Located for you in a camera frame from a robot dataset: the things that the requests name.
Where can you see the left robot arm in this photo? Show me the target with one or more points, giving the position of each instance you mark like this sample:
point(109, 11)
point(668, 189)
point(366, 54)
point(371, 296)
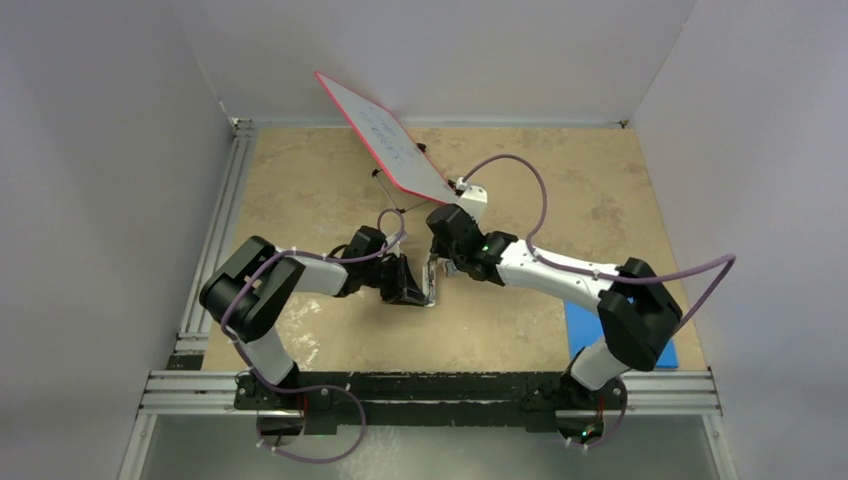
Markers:
point(249, 292)

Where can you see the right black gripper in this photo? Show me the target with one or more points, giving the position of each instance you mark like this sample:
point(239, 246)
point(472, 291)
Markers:
point(438, 248)

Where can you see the white stapler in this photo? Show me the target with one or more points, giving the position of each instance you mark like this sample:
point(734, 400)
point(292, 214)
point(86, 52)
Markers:
point(428, 281)

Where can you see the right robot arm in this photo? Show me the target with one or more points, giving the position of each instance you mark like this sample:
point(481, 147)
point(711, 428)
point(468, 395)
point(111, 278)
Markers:
point(637, 318)

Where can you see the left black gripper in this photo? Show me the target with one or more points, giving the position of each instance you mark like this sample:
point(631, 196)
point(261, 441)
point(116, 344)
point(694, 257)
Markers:
point(403, 289)

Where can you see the aluminium rail frame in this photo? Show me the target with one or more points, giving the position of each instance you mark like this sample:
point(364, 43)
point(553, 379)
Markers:
point(309, 185)

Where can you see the blue foam pad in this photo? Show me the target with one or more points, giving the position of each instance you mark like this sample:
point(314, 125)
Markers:
point(584, 328)

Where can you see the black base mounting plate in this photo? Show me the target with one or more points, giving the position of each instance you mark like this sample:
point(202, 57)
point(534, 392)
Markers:
point(536, 401)

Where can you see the red framed whiteboard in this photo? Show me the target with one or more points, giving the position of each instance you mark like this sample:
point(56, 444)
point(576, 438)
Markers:
point(397, 154)

